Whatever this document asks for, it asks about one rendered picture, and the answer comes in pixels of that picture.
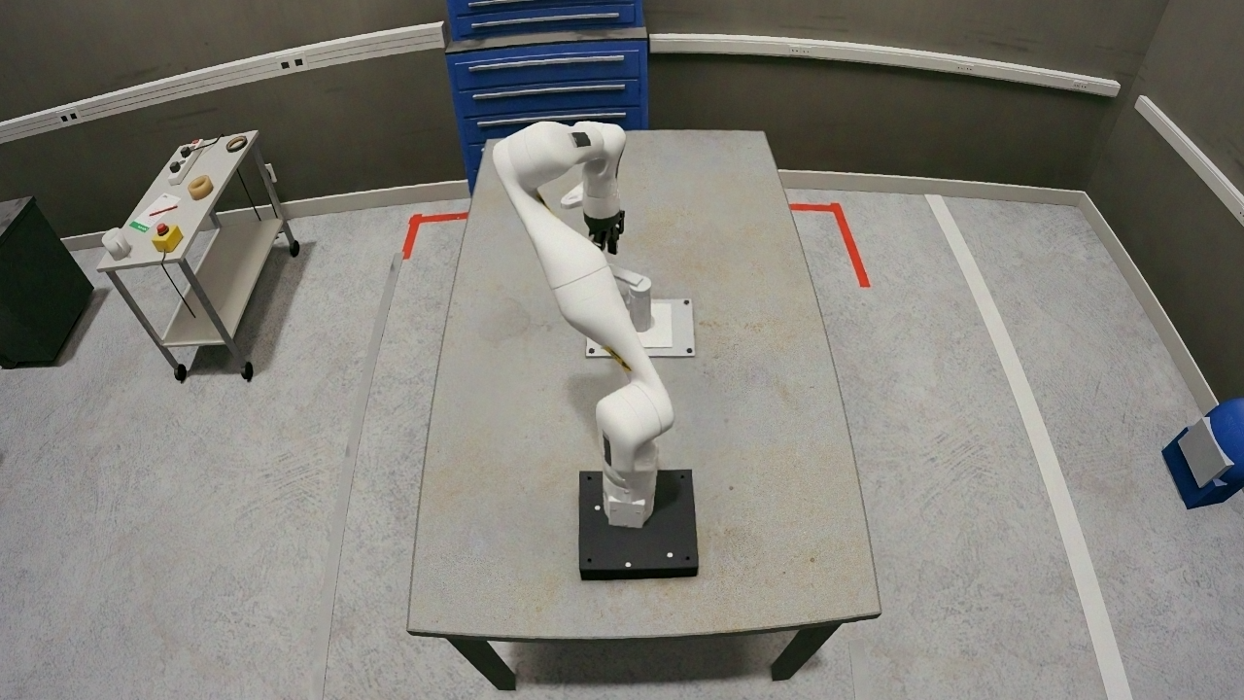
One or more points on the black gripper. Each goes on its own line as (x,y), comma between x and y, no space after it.
(598,233)

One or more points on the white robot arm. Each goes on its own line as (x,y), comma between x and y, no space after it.
(588,297)

